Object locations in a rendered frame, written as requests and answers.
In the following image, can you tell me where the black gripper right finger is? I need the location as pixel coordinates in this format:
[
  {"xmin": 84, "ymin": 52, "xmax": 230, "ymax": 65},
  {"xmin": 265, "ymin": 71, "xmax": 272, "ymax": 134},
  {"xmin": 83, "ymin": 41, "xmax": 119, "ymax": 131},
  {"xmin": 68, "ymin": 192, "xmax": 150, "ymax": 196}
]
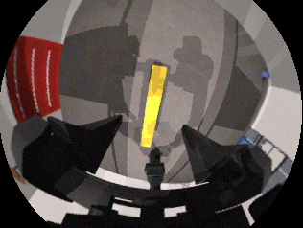
[{"xmin": 181, "ymin": 125, "xmax": 248, "ymax": 185}]

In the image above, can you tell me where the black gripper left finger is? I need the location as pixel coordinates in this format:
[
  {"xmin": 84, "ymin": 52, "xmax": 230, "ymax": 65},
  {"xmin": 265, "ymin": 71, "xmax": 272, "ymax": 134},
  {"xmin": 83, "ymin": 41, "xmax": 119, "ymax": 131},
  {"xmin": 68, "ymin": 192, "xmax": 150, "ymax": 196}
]
[{"xmin": 47, "ymin": 114, "xmax": 122, "ymax": 175}]

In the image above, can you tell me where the blue cube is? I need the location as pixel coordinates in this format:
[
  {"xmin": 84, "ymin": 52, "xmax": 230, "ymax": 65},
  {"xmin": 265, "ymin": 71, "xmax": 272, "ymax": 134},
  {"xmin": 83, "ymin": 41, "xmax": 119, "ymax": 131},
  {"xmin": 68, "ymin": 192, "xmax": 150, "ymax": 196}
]
[{"xmin": 261, "ymin": 72, "xmax": 268, "ymax": 80}]

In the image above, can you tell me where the yellow bar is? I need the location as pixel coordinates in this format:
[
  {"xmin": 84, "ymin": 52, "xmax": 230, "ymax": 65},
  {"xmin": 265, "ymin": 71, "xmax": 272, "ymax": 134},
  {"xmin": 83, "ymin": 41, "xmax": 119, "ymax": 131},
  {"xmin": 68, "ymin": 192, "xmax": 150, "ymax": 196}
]
[{"xmin": 141, "ymin": 64, "xmax": 167, "ymax": 148}]

